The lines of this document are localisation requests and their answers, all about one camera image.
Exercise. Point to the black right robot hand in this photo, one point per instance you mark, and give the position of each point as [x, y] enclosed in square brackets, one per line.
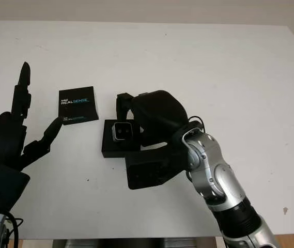
[159, 116]

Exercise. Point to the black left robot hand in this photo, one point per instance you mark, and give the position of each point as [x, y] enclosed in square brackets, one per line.
[4, 139]

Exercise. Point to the silver RealSense camera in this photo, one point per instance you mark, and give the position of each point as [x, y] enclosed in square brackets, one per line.
[122, 131]

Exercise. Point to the black RealSense box lid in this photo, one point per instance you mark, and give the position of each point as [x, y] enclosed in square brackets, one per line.
[78, 108]

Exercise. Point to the black open box base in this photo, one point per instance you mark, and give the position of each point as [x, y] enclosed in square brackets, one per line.
[110, 149]

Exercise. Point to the grey robot torso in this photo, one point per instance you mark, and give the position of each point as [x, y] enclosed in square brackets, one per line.
[136, 244]

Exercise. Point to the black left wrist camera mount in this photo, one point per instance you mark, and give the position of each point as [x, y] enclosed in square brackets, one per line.
[2, 188]

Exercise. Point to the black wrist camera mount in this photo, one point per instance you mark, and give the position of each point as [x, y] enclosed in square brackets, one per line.
[2, 188]
[149, 170]

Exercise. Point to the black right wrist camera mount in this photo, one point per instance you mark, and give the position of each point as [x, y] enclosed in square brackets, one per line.
[149, 170]

